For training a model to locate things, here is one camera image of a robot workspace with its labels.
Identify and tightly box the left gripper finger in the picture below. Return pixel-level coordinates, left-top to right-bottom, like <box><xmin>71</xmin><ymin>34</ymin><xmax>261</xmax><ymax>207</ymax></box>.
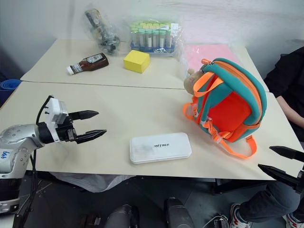
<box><xmin>76</xmin><ymin>129</ymin><xmax>107</xmax><ymax>145</ymax></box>
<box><xmin>68</xmin><ymin>110</ymin><xmax>99</xmax><ymax>122</ymax></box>

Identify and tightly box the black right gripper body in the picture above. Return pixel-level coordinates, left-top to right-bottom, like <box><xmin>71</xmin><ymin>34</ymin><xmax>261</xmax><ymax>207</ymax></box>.
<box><xmin>295</xmin><ymin>169</ymin><xmax>304</xmax><ymax>194</ymax></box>

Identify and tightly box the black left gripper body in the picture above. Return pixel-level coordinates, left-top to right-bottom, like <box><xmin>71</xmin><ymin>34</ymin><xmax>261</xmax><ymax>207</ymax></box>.
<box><xmin>56</xmin><ymin>113</ymin><xmax>78</xmax><ymax>143</ymax></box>

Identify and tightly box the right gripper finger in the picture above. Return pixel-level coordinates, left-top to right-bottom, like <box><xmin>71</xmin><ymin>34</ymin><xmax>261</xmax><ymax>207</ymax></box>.
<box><xmin>269</xmin><ymin>146</ymin><xmax>304</xmax><ymax>163</ymax></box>
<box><xmin>257</xmin><ymin>163</ymin><xmax>299</xmax><ymax>191</ymax></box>

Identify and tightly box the white case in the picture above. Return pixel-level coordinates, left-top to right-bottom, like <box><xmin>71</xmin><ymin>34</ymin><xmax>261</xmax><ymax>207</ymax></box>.
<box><xmin>129</xmin><ymin>132</ymin><xmax>192</xmax><ymax>165</ymax></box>

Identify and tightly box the teal and orange backpack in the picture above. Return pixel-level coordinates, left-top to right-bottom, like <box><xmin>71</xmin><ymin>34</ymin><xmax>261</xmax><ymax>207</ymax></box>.
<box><xmin>182</xmin><ymin>58</ymin><xmax>268</xmax><ymax>159</ymax></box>

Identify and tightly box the white and red sneaker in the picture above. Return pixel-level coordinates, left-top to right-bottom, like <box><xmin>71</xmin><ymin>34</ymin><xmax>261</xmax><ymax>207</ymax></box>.
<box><xmin>282</xmin><ymin>212</ymin><xmax>304</xmax><ymax>228</ymax></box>
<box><xmin>229</xmin><ymin>202</ymin><xmax>253</xmax><ymax>228</ymax></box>

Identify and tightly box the white cloth under table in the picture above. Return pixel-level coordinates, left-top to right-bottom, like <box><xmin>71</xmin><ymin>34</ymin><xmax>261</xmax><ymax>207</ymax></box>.
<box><xmin>50</xmin><ymin>171</ymin><xmax>136</xmax><ymax>193</ymax></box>

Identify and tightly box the brown sauce bottle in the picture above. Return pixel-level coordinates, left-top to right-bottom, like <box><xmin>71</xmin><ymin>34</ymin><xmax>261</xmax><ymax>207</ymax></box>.
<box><xmin>66</xmin><ymin>52</ymin><xmax>110</xmax><ymax>76</ymax></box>

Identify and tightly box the yellow box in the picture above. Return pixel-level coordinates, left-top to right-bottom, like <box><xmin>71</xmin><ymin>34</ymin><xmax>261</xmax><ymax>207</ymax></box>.
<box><xmin>123</xmin><ymin>49</ymin><xmax>151</xmax><ymax>74</ymax></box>

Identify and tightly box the person in black clothes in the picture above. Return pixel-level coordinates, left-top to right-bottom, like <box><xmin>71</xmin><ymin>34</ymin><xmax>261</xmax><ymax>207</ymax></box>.
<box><xmin>237</xmin><ymin>39</ymin><xmax>304</xmax><ymax>218</ymax></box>

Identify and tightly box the clear bag with dark parts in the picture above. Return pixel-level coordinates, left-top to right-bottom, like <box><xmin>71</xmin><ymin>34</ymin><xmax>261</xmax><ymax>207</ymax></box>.
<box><xmin>83</xmin><ymin>8</ymin><xmax>122</xmax><ymax>57</ymax></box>

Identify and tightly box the dark rounded shape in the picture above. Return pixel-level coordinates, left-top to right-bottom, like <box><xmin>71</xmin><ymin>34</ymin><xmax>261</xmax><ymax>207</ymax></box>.
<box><xmin>105</xmin><ymin>203</ymin><xmax>140</xmax><ymax>228</ymax></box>
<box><xmin>163</xmin><ymin>196</ymin><xmax>196</xmax><ymax>228</ymax></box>

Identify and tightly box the bagged test tube rack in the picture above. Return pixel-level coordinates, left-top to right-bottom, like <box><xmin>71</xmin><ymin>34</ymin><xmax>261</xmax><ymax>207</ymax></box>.
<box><xmin>128</xmin><ymin>19</ymin><xmax>184</xmax><ymax>58</ymax></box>

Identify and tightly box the brown plush toy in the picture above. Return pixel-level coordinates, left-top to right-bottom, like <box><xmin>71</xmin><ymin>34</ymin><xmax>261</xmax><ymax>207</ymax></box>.
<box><xmin>183</xmin><ymin>68</ymin><xmax>204</xmax><ymax>95</ymax></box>

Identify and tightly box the pink sheet in plastic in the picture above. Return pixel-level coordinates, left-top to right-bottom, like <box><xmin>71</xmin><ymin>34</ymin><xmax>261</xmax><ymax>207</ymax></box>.
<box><xmin>182</xmin><ymin>43</ymin><xmax>246</xmax><ymax>70</ymax></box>

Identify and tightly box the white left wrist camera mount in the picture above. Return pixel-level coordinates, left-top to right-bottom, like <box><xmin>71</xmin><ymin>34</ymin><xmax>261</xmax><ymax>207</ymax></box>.
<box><xmin>44</xmin><ymin>97</ymin><xmax>70</xmax><ymax>143</ymax></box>

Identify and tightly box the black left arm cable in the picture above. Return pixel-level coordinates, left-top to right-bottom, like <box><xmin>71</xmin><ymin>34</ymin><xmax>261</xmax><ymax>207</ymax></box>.
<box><xmin>14</xmin><ymin>95</ymin><xmax>53</xmax><ymax>228</ymax></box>

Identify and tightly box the white cable on floor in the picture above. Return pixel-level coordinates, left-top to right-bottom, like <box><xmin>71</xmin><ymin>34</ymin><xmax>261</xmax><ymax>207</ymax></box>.
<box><xmin>203</xmin><ymin>213</ymin><xmax>230</xmax><ymax>228</ymax></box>

